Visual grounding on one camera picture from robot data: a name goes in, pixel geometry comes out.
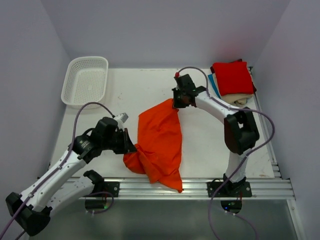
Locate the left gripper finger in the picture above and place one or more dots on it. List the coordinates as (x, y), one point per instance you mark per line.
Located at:
(126, 135)
(130, 147)

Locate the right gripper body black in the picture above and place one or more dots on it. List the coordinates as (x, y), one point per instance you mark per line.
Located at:
(184, 93)

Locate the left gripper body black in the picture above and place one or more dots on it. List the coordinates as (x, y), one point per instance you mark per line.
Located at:
(118, 141)

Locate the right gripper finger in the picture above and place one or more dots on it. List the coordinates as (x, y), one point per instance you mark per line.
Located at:
(176, 98)
(186, 101)

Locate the orange t shirt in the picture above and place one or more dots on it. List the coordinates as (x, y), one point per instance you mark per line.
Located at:
(159, 146)

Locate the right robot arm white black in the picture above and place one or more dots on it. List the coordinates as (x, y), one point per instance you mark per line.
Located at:
(240, 131)

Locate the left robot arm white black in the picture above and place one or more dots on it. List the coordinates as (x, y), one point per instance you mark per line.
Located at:
(33, 208)

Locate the folded blue t shirt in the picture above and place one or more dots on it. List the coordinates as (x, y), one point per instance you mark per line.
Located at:
(213, 80)

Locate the folded beige t shirt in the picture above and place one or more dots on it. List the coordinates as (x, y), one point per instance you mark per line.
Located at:
(238, 100)

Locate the folded dark red t shirt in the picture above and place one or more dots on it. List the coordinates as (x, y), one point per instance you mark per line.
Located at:
(250, 68)

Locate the white plastic basket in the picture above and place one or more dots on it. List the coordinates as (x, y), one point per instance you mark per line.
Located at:
(85, 81)

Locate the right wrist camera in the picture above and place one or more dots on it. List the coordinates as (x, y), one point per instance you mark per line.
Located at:
(183, 81)

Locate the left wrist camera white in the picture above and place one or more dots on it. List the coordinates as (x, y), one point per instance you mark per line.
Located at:
(121, 118)

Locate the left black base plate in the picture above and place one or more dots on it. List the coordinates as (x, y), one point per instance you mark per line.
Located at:
(105, 189)

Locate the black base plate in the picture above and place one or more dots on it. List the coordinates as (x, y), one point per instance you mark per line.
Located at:
(229, 190)
(105, 189)

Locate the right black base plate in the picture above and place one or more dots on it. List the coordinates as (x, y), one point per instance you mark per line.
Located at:
(229, 190)

